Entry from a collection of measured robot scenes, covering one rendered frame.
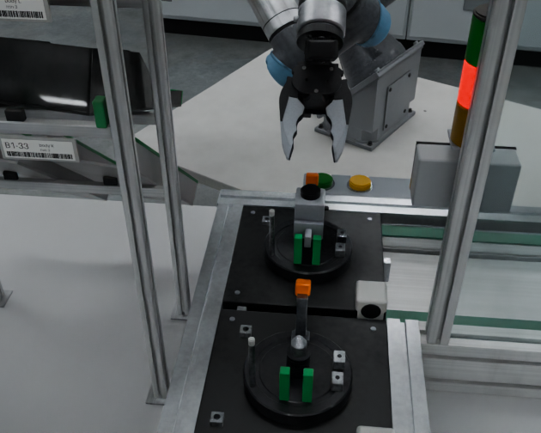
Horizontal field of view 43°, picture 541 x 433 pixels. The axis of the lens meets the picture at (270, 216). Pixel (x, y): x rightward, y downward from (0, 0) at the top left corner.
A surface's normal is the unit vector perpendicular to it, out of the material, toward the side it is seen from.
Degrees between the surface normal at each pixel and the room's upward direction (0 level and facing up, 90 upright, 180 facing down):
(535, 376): 90
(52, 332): 0
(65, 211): 0
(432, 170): 90
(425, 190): 90
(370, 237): 0
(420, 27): 90
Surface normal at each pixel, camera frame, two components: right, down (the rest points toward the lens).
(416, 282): 0.00, -0.79
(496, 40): -0.10, 0.60
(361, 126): -0.59, 0.48
